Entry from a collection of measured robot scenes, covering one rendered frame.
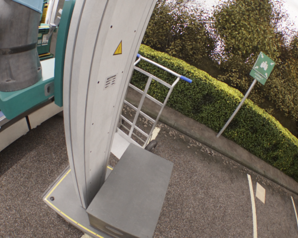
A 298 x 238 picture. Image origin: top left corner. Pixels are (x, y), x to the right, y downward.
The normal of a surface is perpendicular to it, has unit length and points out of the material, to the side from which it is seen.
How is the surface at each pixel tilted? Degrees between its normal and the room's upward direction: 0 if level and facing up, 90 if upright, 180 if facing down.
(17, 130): 90
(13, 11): 86
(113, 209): 0
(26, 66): 72
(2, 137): 90
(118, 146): 0
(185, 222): 0
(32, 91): 90
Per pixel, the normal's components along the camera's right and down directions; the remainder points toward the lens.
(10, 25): 0.61, 0.66
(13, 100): 0.90, 0.43
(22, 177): 0.33, -0.77
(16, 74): 0.77, 0.33
